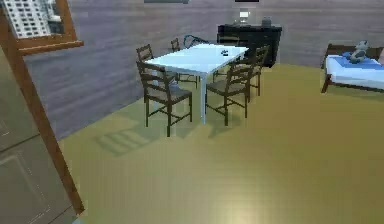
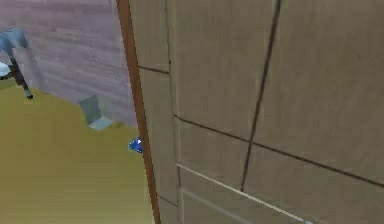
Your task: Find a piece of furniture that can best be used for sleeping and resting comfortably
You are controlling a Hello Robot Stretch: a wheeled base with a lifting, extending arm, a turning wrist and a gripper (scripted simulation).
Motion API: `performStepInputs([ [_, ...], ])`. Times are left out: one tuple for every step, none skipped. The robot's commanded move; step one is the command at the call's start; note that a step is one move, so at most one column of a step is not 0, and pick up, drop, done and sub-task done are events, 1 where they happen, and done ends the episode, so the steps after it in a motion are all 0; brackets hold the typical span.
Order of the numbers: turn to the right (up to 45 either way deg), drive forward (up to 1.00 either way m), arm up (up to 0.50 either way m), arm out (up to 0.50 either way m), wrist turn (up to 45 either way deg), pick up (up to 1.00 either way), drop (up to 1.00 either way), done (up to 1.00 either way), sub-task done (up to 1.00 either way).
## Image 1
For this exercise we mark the wooden bed with blue cover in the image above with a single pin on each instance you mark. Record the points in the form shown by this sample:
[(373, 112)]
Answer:
[(356, 71)]

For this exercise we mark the white table lamp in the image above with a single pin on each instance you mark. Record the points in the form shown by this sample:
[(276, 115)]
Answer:
[(244, 15)]

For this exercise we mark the grey framed picture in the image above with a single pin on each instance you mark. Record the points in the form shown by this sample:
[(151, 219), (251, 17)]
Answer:
[(166, 1)]

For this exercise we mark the grey pot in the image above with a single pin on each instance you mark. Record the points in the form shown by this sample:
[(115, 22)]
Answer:
[(266, 22)]

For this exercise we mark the dark framed picture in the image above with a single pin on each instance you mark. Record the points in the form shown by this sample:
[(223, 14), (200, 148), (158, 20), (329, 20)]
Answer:
[(247, 0)]

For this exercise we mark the small black object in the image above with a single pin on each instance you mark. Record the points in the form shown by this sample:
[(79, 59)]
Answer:
[(224, 52)]

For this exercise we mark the dark wooden chair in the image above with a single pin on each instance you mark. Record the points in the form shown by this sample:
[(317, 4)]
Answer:
[(231, 87), (175, 44), (145, 53), (261, 60), (163, 91)]

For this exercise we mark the grey room door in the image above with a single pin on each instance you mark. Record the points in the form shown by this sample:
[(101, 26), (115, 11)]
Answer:
[(23, 146)]

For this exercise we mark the grey stuffed toy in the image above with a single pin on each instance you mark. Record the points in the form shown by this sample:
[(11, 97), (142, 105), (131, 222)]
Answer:
[(358, 52)]

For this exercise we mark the wooden framed window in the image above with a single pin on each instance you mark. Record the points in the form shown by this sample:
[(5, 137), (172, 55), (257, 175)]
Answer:
[(36, 20)]

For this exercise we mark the white dining table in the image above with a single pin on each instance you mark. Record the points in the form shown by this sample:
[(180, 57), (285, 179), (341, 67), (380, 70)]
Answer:
[(200, 59)]

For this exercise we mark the black chest of drawers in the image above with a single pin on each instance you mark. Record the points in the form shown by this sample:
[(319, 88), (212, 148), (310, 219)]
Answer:
[(253, 40)]

